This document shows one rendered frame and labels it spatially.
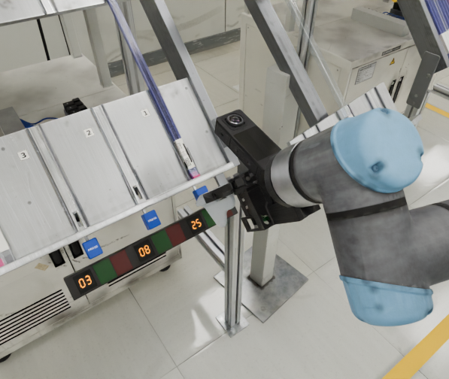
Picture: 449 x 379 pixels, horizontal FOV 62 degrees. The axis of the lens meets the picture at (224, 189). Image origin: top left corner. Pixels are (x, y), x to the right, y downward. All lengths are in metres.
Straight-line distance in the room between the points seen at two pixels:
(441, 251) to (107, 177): 0.52
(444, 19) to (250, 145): 0.98
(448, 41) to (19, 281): 1.38
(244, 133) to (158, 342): 0.95
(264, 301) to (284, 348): 0.17
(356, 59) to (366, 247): 1.19
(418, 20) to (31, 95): 1.18
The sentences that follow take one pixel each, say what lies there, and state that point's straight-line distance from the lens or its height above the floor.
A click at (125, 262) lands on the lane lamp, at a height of 0.66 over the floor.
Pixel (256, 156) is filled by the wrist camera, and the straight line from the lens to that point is 0.48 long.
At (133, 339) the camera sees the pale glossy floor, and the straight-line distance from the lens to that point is 1.36.
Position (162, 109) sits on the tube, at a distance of 0.73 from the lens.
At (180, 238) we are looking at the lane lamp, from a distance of 0.72.
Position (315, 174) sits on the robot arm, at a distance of 0.38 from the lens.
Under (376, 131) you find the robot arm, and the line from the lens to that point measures 0.34.
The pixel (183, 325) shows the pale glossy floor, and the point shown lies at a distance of 1.35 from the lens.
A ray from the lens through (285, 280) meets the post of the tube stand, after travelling 1.44.
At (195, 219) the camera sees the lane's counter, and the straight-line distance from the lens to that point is 0.73.
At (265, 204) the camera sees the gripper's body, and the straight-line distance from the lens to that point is 0.51.
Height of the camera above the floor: 1.20
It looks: 43 degrees down
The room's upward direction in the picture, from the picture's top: straight up
